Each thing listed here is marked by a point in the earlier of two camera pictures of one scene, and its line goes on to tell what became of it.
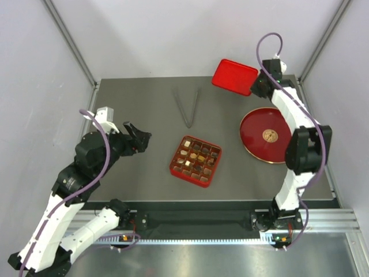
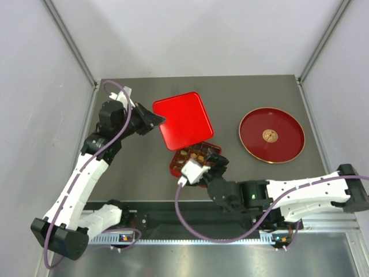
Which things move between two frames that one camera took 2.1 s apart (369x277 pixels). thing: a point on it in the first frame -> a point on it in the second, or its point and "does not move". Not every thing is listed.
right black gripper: (253, 89) -> (221, 164)
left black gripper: (138, 141) -> (149, 120)
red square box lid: (235, 77) -> (186, 122)
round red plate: (265, 132) does not move
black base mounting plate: (210, 216) does not move
